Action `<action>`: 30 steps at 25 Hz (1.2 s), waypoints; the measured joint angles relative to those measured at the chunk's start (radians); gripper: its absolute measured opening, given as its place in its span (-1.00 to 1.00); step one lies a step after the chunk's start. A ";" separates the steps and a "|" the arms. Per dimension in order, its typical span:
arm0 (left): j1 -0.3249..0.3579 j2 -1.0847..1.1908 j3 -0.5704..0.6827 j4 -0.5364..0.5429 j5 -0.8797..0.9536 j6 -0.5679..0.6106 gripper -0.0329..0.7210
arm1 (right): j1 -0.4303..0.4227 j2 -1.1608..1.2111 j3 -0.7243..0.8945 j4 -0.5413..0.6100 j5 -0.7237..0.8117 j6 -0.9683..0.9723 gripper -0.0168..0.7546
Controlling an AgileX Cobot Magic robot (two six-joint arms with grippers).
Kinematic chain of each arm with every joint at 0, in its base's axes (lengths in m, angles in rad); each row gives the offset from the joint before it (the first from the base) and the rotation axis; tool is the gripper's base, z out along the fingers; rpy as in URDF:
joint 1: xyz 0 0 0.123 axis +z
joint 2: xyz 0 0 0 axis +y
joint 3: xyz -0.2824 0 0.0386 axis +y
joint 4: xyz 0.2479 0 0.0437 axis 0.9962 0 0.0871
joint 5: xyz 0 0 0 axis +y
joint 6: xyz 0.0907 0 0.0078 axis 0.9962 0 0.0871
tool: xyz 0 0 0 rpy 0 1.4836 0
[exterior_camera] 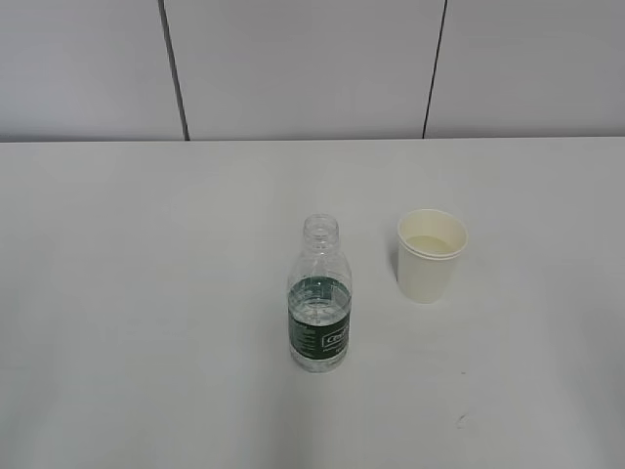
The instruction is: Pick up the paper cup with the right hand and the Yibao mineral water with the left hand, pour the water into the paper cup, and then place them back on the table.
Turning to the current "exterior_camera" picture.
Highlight clear green-label water bottle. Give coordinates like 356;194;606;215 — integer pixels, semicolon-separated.
287;214;353;373

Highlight white paper cup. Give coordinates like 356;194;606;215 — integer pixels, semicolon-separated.
396;209;469;304

